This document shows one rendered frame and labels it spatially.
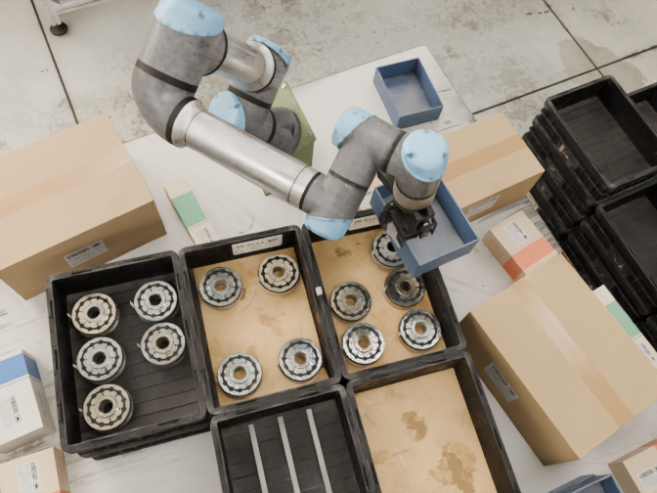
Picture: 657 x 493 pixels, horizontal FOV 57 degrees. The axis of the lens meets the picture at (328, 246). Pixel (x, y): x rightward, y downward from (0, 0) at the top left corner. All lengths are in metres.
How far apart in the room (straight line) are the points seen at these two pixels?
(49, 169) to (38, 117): 1.29
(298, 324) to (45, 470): 0.65
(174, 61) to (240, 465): 0.86
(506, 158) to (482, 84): 1.34
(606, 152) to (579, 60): 1.04
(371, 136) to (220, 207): 0.85
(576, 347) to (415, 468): 0.48
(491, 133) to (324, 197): 0.89
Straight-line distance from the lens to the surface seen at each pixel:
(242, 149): 1.06
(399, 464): 1.45
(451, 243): 1.35
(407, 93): 2.02
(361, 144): 0.99
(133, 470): 1.60
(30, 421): 1.58
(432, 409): 1.49
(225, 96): 1.52
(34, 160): 1.71
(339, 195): 1.00
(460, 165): 1.72
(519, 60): 3.25
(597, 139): 2.44
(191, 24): 1.12
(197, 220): 1.68
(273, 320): 1.49
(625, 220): 2.45
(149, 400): 1.48
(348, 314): 1.47
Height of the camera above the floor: 2.26
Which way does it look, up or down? 66 degrees down
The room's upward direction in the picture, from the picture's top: 11 degrees clockwise
